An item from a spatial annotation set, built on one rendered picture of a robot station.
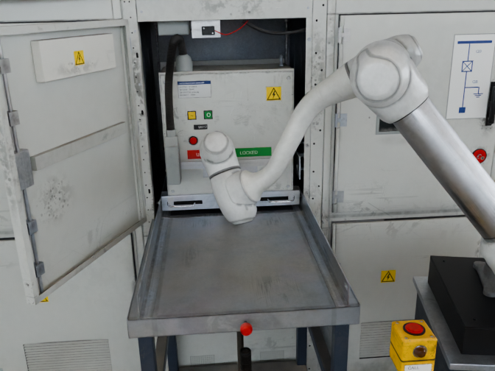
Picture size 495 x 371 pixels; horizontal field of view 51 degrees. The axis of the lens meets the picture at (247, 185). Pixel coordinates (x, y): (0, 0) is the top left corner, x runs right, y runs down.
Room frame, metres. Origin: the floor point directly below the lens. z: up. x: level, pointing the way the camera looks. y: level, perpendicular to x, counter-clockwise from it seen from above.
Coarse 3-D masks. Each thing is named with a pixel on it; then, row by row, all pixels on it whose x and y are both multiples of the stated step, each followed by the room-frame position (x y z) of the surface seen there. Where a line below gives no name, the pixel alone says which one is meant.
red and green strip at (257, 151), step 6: (192, 150) 1.89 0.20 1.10; (198, 150) 1.89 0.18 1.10; (240, 150) 1.90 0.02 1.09; (246, 150) 1.91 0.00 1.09; (252, 150) 1.91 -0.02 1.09; (258, 150) 1.91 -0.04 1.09; (264, 150) 1.91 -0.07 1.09; (270, 150) 1.91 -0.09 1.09; (192, 156) 1.89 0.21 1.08; (198, 156) 1.89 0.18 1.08; (240, 156) 1.90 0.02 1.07; (246, 156) 1.91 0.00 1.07; (252, 156) 1.91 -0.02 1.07
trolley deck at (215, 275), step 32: (192, 224) 1.78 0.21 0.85; (224, 224) 1.77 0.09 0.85; (256, 224) 1.77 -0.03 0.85; (288, 224) 1.76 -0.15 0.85; (192, 256) 1.52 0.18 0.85; (224, 256) 1.51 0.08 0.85; (256, 256) 1.50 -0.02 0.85; (288, 256) 1.50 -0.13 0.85; (160, 288) 1.32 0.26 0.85; (192, 288) 1.32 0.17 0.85; (224, 288) 1.31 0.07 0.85; (256, 288) 1.31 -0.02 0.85; (288, 288) 1.30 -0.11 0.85; (320, 288) 1.30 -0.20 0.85; (128, 320) 1.16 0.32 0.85; (160, 320) 1.17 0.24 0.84; (192, 320) 1.17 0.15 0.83; (224, 320) 1.18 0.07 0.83; (256, 320) 1.18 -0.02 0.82; (288, 320) 1.19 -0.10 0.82; (320, 320) 1.19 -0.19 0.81; (352, 320) 1.20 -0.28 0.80
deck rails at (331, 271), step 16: (160, 208) 1.83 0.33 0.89; (304, 208) 1.84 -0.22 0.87; (160, 224) 1.78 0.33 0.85; (304, 224) 1.75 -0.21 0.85; (160, 240) 1.64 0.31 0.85; (320, 240) 1.55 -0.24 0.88; (160, 256) 1.51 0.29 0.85; (320, 256) 1.49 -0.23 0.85; (144, 272) 1.31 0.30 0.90; (160, 272) 1.41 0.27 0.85; (336, 272) 1.33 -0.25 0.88; (144, 288) 1.28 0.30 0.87; (336, 288) 1.29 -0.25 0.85; (144, 304) 1.23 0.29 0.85; (336, 304) 1.21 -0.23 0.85
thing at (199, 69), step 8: (248, 64) 2.13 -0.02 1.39; (256, 64) 2.12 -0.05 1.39; (264, 64) 2.11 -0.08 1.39; (272, 64) 2.11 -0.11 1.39; (160, 72) 1.89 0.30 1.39; (176, 72) 1.89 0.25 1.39; (184, 72) 1.89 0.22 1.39; (192, 72) 1.89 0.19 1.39; (200, 72) 1.90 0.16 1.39; (208, 72) 1.90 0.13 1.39; (216, 72) 1.90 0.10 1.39; (224, 72) 1.90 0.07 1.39; (160, 88) 1.89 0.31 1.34; (168, 192) 1.89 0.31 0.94
